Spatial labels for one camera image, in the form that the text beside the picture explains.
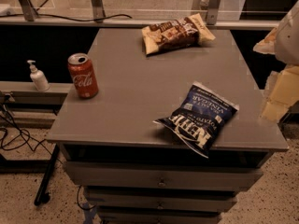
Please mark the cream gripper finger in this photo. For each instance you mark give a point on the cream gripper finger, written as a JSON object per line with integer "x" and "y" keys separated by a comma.
{"x": 267, "y": 45}
{"x": 280, "y": 93}

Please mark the blue Kettle chip bag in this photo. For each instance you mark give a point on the blue Kettle chip bag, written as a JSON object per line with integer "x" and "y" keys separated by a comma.
{"x": 200, "y": 118}

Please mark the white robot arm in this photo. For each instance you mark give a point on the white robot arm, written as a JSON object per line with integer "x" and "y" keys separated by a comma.
{"x": 287, "y": 38}

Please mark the brown chip bag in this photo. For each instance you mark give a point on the brown chip bag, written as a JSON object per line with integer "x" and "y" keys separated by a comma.
{"x": 176, "y": 34}

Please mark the grey drawer cabinet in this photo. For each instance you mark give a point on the grey drawer cabinet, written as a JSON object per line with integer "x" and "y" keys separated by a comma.
{"x": 118, "y": 124}

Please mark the red cola can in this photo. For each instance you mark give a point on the red cola can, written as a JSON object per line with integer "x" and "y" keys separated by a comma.
{"x": 80, "y": 67}

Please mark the middle grey drawer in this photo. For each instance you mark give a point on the middle grey drawer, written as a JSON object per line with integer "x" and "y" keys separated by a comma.
{"x": 161, "y": 199}

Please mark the grey drawer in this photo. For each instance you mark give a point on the grey drawer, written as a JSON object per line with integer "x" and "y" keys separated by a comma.
{"x": 151, "y": 216}
{"x": 161, "y": 176}
{"x": 161, "y": 199}

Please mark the bottom grey drawer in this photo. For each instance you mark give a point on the bottom grey drawer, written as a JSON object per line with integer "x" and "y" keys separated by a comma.
{"x": 151, "y": 216}

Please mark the top grey drawer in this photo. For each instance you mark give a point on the top grey drawer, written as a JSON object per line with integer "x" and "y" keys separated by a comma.
{"x": 161, "y": 176}

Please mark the white pump bottle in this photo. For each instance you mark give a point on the white pump bottle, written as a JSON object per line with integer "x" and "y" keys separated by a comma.
{"x": 38, "y": 77}

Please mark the black stand leg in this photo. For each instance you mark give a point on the black stand leg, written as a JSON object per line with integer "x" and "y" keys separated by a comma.
{"x": 42, "y": 196}

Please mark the metal window frame rail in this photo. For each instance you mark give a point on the metal window frame rail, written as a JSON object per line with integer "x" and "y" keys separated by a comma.
{"x": 224, "y": 14}

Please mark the grey low shelf rail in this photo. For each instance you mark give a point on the grey low shelf rail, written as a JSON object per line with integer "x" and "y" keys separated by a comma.
{"x": 22, "y": 104}

